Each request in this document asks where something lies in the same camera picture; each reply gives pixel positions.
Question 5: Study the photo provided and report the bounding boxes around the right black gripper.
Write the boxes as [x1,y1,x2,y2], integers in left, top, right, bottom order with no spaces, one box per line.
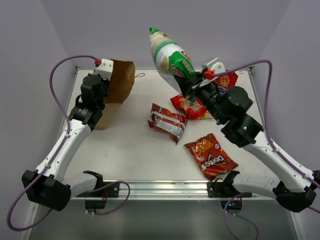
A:
[176,69,229,125]

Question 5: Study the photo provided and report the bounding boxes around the red fruit gummies bag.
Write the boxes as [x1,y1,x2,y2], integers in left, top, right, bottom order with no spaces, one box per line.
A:
[170,94,208,120]

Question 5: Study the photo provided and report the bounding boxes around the green snack bag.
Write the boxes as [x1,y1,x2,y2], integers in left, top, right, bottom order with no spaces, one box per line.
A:
[149,27,196,94]

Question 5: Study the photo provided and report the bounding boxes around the brown paper bag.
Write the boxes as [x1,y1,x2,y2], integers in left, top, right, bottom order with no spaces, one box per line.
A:
[94,59,136,131]

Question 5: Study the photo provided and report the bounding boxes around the yellow M&M's candy packet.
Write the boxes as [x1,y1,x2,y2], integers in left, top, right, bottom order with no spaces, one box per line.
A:
[198,112,213,120]

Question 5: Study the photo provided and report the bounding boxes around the red patterned snack bag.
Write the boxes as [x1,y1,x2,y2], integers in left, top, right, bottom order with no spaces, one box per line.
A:
[215,72,239,95]

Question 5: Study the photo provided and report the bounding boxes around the red Doritos chip bag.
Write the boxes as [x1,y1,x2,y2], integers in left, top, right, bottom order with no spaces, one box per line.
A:
[147,103,188,144]

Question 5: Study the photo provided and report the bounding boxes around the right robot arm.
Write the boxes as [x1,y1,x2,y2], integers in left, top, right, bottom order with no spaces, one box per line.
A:
[174,73,320,213]

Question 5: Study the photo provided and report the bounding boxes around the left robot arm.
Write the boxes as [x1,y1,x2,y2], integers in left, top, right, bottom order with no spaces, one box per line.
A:
[21,69,112,211]

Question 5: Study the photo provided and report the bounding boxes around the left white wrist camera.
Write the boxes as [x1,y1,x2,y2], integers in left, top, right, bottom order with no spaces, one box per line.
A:
[93,58,114,80]

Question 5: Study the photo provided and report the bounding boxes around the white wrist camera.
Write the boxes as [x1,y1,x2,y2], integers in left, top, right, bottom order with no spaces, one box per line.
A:
[93,58,114,80]
[201,58,226,85]

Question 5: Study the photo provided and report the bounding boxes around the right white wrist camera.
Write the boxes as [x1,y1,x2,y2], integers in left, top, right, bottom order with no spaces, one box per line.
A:
[201,58,226,85]

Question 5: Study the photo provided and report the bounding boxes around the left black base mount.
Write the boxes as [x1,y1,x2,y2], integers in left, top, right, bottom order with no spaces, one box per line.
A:
[75,181,123,217]

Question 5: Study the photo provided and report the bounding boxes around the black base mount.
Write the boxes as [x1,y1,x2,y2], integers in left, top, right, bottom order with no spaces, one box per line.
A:
[75,181,123,217]
[206,171,252,214]

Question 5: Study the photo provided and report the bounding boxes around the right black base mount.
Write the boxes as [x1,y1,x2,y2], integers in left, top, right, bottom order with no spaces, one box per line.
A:
[206,171,252,214]

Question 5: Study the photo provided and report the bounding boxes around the aluminium front rail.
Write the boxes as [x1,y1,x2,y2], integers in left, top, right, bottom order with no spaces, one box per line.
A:
[31,179,296,201]

